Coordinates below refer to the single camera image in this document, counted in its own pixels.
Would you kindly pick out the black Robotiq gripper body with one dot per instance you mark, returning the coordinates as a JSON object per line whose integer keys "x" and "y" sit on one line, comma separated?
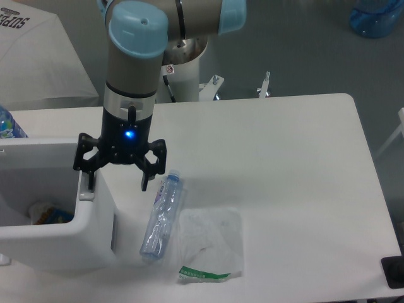
{"x": 122, "y": 142}

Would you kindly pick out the white push-lid trash can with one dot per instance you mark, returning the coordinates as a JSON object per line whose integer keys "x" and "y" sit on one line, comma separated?
{"x": 41, "y": 170}

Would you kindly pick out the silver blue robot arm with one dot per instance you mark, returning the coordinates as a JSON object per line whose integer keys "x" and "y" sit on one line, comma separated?
{"x": 138, "y": 35}

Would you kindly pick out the blue labelled drink bottle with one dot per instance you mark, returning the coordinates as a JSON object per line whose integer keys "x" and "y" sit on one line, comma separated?
{"x": 9, "y": 127}

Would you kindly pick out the snack wrappers inside bin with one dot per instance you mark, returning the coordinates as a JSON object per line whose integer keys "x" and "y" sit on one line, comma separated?
{"x": 47, "y": 213}

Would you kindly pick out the white cloth printed box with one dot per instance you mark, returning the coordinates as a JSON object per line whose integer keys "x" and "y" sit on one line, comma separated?
{"x": 40, "y": 68}

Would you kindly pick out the empty clear plastic bottle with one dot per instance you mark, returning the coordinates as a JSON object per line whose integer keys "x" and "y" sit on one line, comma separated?
{"x": 162, "y": 217}

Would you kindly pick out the clear plastic bag green strip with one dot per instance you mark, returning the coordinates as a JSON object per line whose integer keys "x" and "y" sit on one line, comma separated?
{"x": 210, "y": 244}

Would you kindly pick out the blue water jug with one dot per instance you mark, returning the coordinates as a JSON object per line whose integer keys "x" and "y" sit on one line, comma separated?
{"x": 375, "y": 19}

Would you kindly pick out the black device table edge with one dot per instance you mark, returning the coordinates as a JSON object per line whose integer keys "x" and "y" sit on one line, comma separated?
{"x": 393, "y": 271}

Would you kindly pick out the white table clamp bracket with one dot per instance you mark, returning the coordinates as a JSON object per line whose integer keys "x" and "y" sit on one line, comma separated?
{"x": 264, "y": 90}

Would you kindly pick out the white frame right edge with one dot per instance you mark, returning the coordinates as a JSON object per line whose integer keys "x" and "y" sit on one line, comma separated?
{"x": 398, "y": 132}

